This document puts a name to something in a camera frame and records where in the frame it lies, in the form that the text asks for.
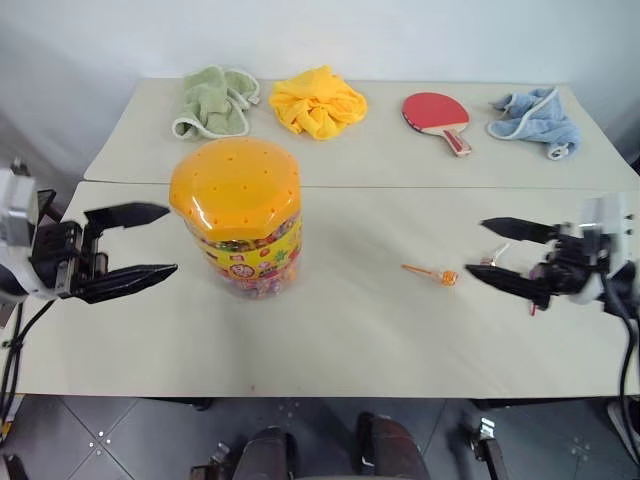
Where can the yellow cloth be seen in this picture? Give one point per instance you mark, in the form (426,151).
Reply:
(320,105)

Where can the orange plastic jar lid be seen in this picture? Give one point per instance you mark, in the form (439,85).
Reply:
(232,185)

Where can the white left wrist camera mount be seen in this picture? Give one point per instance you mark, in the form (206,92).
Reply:
(15,210)

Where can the pink lollipop with white stick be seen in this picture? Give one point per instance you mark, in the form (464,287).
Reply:
(489,261)

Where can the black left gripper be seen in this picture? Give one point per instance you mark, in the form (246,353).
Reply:
(55,255)

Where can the blue towel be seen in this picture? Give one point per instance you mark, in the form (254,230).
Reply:
(537,120)

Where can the red table tennis paddle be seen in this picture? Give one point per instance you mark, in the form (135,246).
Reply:
(432,112)

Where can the metal bracket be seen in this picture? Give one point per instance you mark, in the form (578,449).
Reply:
(487,447)
(212,462)

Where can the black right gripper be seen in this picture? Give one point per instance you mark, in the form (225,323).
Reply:
(575,260)

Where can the purple wrapped lollipop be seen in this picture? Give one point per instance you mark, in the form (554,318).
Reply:
(537,273)

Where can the clear plastic lollipop jar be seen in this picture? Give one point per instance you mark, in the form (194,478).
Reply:
(260,265)

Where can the orange lollipop with orange stick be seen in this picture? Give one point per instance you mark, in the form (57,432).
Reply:
(445,277)

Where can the green towel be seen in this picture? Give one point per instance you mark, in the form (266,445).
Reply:
(210,105)

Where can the dark rounded shape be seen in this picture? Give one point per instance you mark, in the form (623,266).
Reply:
(265,455)
(392,447)

